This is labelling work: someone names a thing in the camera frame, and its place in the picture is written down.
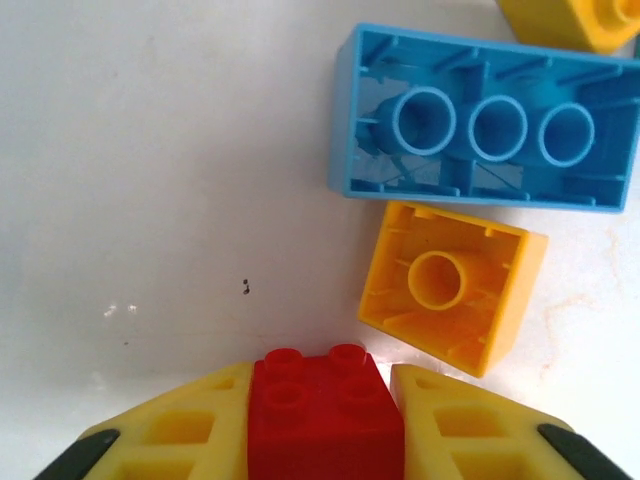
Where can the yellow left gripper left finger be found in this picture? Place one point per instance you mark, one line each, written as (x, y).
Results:
(190, 440)

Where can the blue two-by-four lego brick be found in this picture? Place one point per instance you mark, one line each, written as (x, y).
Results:
(500, 65)

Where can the red two-by-two lego brick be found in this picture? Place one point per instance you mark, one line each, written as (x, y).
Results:
(325, 430)

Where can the yellow two-by-two lego brick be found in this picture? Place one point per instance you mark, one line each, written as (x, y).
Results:
(515, 300)

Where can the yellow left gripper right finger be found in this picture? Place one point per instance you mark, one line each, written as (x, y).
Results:
(450, 440)

